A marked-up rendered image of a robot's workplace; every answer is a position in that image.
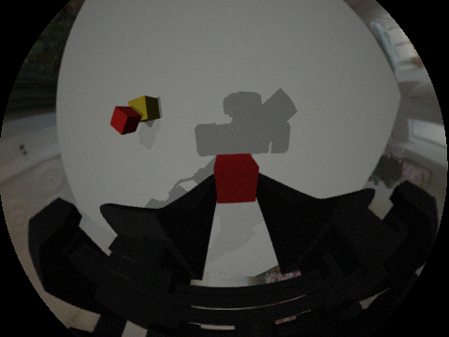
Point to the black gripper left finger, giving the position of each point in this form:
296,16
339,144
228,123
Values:
183,226

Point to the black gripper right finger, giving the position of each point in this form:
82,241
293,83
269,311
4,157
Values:
297,221

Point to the olive yellow cube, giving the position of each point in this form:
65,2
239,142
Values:
147,107

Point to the red cube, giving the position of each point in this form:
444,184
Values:
125,119
236,178

